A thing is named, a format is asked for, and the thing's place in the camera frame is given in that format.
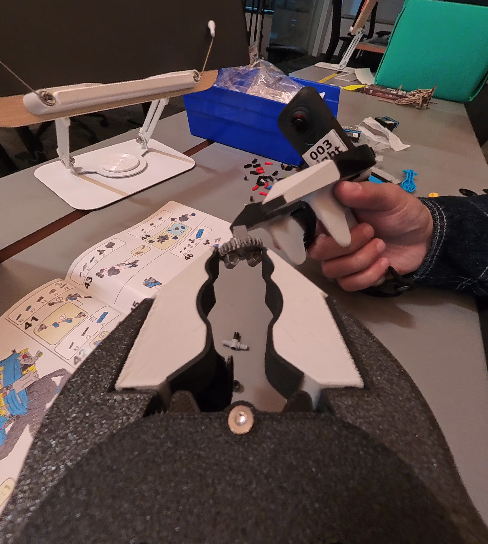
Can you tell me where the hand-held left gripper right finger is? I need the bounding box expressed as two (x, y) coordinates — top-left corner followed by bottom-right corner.
(262, 250), (364, 389)

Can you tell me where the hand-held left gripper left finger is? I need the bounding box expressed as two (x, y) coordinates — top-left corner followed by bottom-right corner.
(114, 250), (221, 391)

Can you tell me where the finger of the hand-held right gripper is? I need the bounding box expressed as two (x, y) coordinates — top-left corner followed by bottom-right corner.
(231, 161), (341, 224)
(231, 202), (305, 234)

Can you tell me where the grey gear assembly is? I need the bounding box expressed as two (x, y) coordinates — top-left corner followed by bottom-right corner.
(218, 225), (266, 269)

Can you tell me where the person's right forearm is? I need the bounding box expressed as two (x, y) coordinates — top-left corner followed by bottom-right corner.
(414, 193), (488, 298)

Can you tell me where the grey desk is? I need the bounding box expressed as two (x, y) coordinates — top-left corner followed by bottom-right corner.
(0, 64), (488, 544)

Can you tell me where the person's right hand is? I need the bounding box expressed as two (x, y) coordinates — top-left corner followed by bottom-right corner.
(307, 180), (434, 293)

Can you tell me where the pile of small pins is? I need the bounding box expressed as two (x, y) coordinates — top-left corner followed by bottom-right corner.
(241, 156), (309, 204)

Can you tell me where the blue plastic bin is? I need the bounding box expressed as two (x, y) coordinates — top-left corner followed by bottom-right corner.
(183, 83), (341, 150)

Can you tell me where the crumpled clear plastic wrap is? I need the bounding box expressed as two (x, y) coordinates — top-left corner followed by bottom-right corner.
(218, 58), (326, 103)

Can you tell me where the grey T-shaped connector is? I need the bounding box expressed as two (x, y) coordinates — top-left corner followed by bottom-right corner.
(221, 331), (251, 352)

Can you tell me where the crumpled white paper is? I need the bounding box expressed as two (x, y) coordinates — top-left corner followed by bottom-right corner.
(356, 116), (411, 154)

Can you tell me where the brown flat box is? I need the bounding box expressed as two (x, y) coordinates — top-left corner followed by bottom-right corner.
(362, 84), (404, 97)

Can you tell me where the blue plastic wrench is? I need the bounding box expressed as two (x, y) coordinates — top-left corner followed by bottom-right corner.
(400, 168), (420, 195)

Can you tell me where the wooden model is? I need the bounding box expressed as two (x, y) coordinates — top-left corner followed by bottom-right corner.
(378, 84), (437, 108)

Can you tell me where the instruction booklet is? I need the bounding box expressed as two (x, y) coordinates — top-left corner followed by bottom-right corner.
(0, 200), (234, 544)

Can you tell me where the dark board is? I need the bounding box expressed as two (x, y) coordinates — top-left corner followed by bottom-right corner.
(0, 0), (251, 128)

